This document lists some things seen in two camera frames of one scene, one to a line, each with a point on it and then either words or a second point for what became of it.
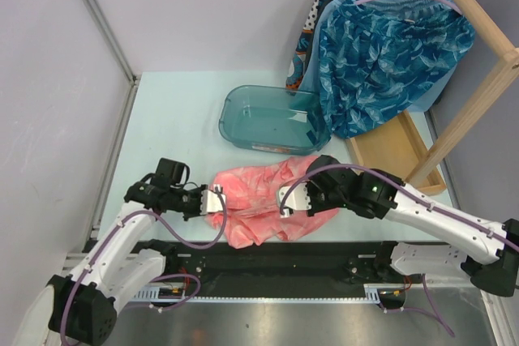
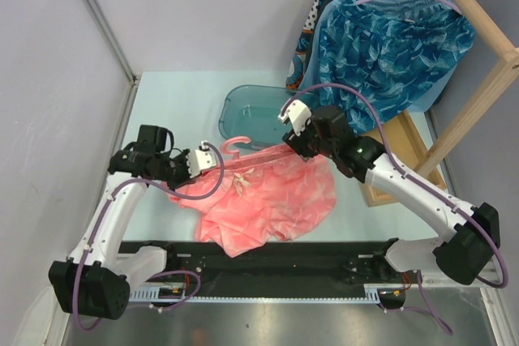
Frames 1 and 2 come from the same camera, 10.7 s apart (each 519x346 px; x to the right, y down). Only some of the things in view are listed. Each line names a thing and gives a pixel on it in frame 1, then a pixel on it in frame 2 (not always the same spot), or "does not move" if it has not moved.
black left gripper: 196,212 to 186,173
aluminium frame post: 101,18 does not move
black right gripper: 315,207 to 298,143
